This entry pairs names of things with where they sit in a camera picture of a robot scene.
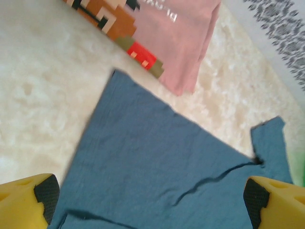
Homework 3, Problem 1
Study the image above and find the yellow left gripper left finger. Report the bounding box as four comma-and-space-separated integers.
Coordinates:
0, 173, 60, 229

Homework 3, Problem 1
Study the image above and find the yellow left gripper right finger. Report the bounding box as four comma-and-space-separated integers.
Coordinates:
243, 176, 305, 229

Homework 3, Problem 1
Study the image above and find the blue t-shirt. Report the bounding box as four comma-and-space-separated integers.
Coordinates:
50, 69, 294, 229

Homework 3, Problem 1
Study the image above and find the pink t-shirt with pixel print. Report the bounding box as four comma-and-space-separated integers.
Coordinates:
63, 0, 222, 96

